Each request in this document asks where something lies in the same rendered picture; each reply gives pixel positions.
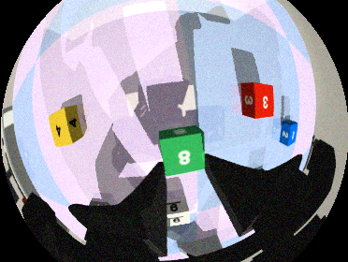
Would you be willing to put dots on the red block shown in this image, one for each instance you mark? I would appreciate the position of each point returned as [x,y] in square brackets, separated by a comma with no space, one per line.
[257,100]

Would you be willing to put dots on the yellow block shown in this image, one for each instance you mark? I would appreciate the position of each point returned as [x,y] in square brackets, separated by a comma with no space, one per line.
[65,126]

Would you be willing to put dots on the green block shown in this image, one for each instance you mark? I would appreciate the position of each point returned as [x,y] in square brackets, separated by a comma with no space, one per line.
[183,149]

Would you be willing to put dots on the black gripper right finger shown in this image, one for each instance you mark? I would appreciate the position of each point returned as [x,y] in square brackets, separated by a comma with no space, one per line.
[243,191]

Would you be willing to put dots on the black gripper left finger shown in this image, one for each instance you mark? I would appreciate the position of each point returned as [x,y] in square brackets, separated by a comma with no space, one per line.
[142,214]

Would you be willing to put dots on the cream block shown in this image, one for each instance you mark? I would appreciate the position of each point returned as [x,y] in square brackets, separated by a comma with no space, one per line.
[93,203]

